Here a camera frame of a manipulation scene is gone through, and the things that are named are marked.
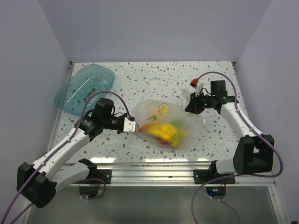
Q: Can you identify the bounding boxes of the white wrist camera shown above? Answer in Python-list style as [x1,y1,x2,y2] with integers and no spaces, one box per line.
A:
[123,117,137,133]
[190,79,204,96]

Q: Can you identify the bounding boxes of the blue plastic fruit tray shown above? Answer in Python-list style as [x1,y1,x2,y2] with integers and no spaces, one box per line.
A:
[54,64,115,116]

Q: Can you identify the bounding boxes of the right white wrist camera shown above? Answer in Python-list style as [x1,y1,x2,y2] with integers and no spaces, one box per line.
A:
[190,79,204,96]

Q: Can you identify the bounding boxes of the aluminium mounting rail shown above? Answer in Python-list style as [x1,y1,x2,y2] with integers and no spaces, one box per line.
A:
[58,161,274,187]

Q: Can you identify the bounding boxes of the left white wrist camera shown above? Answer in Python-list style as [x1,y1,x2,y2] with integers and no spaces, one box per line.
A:
[123,117,137,133]

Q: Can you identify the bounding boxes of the clear plastic bag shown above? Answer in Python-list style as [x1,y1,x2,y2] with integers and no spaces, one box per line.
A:
[134,99,204,150]

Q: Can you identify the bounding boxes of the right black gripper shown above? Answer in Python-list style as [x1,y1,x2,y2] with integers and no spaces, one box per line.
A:
[185,90,216,115]

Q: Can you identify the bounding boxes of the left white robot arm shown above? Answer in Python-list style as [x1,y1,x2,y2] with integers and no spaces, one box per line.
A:
[16,98,136,208]

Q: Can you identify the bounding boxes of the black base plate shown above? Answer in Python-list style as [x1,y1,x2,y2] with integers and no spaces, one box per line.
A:
[78,169,112,184]
[193,169,236,184]

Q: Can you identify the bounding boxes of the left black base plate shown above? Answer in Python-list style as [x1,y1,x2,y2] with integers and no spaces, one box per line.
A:
[78,169,112,184]

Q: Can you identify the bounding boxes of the yellow fake banana bunch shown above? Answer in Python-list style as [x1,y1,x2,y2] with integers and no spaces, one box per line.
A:
[145,123,188,148]

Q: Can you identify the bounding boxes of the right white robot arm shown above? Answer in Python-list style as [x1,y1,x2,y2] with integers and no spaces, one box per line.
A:
[185,79,274,183]

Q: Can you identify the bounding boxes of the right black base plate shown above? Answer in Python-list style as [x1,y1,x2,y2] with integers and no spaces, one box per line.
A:
[193,169,236,184]

